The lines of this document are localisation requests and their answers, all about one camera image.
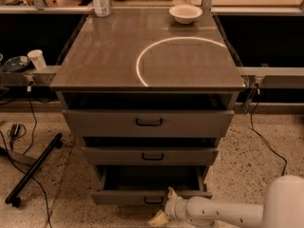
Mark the grey bottom drawer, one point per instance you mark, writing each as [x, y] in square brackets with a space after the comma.
[148, 185]

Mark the grey top drawer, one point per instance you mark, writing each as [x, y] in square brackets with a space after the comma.
[149, 124]

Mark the grey middle drawer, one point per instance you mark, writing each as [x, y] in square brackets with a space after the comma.
[150, 156]

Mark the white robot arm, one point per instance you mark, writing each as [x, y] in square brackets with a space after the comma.
[283, 208]

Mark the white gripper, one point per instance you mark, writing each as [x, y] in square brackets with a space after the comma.
[172, 207]

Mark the white paper cup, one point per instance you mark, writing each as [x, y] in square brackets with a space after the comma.
[37, 58]

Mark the grey drawer cabinet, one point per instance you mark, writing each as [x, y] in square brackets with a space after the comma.
[141, 59]

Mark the dark blue plate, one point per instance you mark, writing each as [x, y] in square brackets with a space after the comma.
[15, 64]

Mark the white bowl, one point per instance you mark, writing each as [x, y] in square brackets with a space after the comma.
[185, 14]

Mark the grey drawer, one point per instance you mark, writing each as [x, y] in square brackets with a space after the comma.
[148, 185]
[150, 156]
[149, 124]

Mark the black adapter left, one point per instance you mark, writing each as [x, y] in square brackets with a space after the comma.
[14, 131]

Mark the black bar with wheels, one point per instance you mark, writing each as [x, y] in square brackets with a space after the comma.
[13, 198]

